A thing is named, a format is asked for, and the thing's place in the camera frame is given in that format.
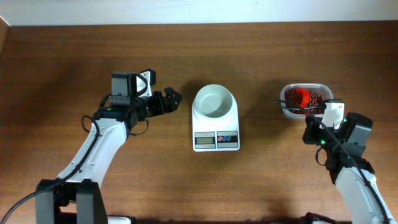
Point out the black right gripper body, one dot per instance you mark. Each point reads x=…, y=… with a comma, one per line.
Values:
x=311, y=132

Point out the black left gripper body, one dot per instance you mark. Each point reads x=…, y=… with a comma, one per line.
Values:
x=158, y=103

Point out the red measuring scoop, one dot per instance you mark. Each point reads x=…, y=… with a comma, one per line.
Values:
x=306, y=97

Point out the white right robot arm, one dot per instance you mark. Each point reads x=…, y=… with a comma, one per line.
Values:
x=353, y=175

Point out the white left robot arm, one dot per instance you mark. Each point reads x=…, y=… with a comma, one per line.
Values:
x=75, y=196

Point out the white bowl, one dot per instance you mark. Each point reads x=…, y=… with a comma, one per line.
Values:
x=213, y=101

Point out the white digital kitchen scale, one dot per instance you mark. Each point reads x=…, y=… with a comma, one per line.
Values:
x=216, y=134

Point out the red adzuki beans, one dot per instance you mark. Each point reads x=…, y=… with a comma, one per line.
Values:
x=315, y=103

